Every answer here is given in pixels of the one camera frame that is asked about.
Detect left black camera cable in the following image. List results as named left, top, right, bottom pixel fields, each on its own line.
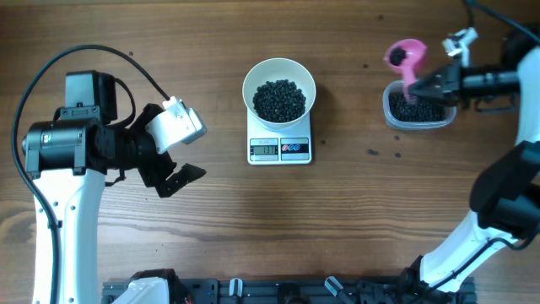
left=11, top=44, right=171, bottom=304

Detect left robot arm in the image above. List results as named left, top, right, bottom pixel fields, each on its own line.
left=23, top=70, right=207, bottom=303

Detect clear plastic food container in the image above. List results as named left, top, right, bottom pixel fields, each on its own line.
left=382, top=80, right=457, bottom=131

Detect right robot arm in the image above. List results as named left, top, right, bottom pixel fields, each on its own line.
left=396, top=25, right=539, bottom=303

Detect pink plastic measuring scoop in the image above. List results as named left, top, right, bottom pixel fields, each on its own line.
left=384, top=39, right=427, bottom=103

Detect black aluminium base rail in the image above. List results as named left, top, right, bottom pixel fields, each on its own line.
left=100, top=276, right=478, bottom=304

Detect black beans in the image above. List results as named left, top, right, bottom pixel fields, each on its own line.
left=244, top=58, right=446, bottom=124

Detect white bowl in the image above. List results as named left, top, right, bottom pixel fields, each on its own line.
left=242, top=58, right=316, bottom=129

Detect white digital kitchen scale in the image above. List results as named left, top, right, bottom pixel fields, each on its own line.
left=247, top=111, right=312, bottom=166

